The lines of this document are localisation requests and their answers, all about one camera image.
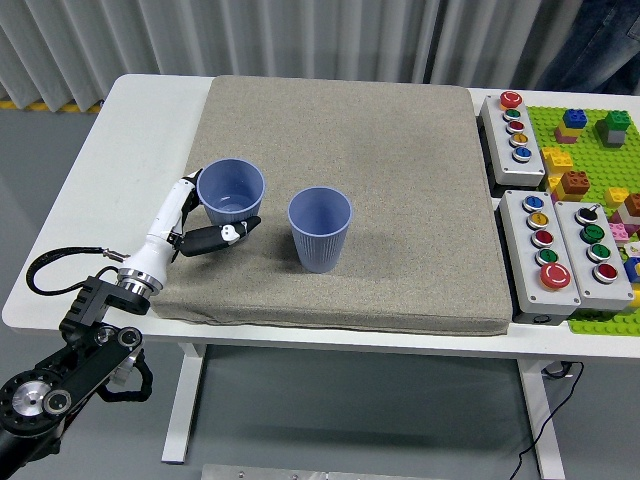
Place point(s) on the blue yellow pink block stack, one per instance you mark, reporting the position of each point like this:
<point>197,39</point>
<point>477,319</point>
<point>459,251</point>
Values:
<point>572,122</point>

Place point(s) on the grey-brown mat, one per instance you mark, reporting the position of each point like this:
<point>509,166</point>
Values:
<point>380,165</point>

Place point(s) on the grey pleated curtain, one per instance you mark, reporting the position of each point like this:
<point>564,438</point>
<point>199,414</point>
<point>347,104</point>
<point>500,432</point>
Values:
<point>200,35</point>

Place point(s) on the person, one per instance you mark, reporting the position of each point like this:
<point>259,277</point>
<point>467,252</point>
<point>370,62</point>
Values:
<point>600,45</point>

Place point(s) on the grey five-button box, slim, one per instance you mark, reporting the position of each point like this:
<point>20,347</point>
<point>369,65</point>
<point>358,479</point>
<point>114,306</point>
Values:
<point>500,150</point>

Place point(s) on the brown pink block stack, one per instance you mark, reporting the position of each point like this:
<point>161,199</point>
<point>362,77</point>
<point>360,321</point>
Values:
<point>631,210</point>

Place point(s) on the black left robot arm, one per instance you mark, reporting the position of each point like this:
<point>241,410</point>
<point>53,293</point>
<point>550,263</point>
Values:
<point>75,360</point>

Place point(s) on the white table leg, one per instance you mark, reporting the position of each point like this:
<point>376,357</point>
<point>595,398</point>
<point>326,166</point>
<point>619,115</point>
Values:
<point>542,415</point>
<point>182,400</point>

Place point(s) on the grey box with selector switch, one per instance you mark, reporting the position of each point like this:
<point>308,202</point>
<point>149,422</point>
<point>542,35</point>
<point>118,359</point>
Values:
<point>575,240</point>

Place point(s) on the large yellow block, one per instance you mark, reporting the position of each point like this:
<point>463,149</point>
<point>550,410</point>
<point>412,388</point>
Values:
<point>556,159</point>

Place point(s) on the yellow black floor tape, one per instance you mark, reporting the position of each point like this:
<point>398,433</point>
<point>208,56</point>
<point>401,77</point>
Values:
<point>45,106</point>

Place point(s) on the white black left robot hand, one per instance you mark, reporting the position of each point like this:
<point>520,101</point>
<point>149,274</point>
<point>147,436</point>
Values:
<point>160,235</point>

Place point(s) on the green grey block stack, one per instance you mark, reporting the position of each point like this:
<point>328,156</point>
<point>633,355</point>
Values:
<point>614,127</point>

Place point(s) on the green brick baseplate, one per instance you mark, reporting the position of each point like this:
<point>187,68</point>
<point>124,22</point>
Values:
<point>592,160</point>

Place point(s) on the small yellow block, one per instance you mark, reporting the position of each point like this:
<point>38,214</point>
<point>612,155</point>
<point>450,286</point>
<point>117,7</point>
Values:
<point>552,182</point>

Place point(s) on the blue ribbed cup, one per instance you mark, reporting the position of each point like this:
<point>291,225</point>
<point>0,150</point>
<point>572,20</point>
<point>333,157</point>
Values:
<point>320,245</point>
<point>230,185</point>

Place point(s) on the grey five-button box, large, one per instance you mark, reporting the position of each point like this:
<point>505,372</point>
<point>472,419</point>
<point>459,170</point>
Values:
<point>525,280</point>

